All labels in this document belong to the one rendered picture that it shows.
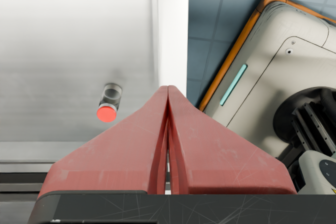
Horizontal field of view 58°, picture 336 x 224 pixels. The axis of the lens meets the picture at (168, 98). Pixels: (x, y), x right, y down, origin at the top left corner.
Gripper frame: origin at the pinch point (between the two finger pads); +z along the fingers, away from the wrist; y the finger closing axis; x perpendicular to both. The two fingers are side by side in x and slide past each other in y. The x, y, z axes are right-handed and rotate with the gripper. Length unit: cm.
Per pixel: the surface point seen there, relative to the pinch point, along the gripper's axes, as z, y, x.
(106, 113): 15.3, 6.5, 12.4
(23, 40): 20.0, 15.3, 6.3
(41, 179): 18.5, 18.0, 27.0
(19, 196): 17.2, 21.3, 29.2
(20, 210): 19.5, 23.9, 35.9
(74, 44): 20.0, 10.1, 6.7
